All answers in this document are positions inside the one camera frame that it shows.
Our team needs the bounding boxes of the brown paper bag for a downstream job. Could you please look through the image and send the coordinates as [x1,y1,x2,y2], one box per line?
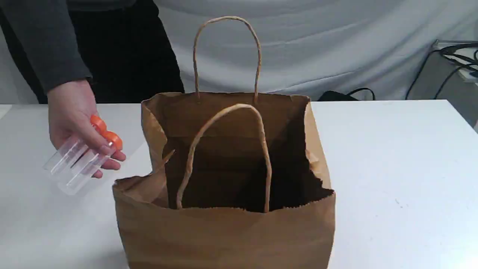
[112,16,336,269]

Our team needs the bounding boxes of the person's dark torso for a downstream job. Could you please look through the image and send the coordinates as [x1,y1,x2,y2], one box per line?
[1,0,184,104]

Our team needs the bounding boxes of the black cables at right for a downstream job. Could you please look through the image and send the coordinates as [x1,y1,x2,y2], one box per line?
[405,42,478,101]

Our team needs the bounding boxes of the dark grey sleeve forearm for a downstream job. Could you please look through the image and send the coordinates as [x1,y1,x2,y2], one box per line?
[1,0,91,92]

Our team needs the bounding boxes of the grey backdrop cloth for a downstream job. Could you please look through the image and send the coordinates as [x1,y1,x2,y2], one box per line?
[153,0,477,98]

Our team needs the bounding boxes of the person's right hand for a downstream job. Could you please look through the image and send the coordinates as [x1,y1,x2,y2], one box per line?
[47,80,126,170]

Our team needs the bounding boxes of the clear tube orange cap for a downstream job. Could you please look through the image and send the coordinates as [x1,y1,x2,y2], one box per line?
[43,136,89,176]
[58,131,123,195]

